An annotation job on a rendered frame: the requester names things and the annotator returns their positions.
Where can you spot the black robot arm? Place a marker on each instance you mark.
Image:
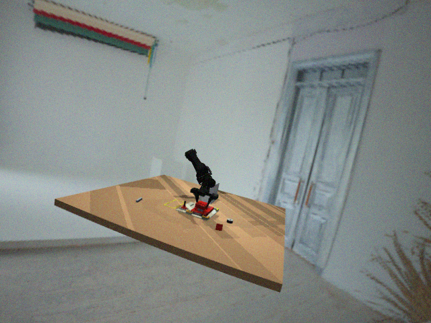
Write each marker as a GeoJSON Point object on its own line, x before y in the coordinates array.
{"type": "Point", "coordinates": [203, 172]}

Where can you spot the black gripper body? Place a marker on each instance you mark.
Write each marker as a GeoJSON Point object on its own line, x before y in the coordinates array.
{"type": "Point", "coordinates": [212, 196]}

